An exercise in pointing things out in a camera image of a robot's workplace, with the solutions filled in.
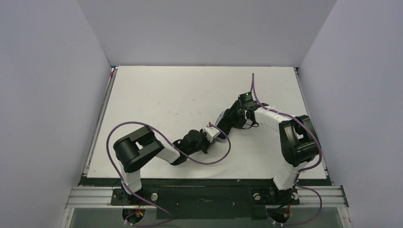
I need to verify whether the black umbrella case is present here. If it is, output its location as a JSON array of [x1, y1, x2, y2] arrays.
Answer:
[[215, 109, 232, 135]]

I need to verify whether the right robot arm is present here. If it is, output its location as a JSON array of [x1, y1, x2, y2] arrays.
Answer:
[[216, 92, 319, 203]]

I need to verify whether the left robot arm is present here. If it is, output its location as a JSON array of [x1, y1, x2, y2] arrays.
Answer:
[[113, 125, 220, 195]]

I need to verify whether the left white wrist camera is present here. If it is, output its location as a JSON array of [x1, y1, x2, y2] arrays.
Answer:
[[201, 126, 221, 142]]

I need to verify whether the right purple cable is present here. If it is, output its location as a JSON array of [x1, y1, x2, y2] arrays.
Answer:
[[250, 73, 323, 227]]

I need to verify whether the purple cable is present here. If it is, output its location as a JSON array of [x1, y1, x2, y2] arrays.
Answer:
[[106, 121, 232, 227], [250, 73, 323, 227]]

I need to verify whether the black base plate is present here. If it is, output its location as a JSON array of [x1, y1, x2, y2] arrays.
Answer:
[[110, 186, 300, 220]]

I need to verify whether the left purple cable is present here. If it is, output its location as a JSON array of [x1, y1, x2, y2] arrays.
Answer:
[[106, 121, 232, 227]]

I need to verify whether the aluminium rail frame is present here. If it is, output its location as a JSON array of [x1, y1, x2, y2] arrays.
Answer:
[[65, 186, 348, 209]]

